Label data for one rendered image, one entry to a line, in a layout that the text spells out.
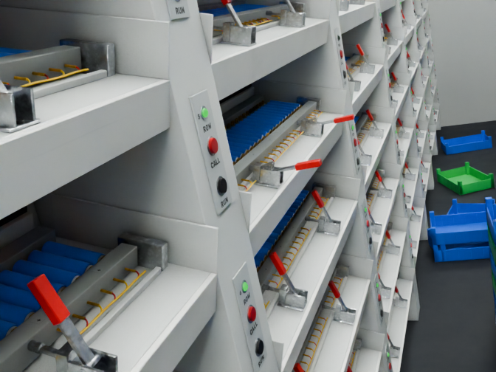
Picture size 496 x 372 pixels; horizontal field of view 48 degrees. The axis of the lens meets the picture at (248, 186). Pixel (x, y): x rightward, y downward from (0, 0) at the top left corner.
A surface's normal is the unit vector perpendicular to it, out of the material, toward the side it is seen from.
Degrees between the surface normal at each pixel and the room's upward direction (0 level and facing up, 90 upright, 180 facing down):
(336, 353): 15
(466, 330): 0
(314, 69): 90
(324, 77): 90
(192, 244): 90
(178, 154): 90
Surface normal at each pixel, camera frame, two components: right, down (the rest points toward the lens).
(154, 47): -0.33, 0.34
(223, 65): 0.94, 0.17
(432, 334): -0.20, -0.94
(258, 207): 0.05, -0.93
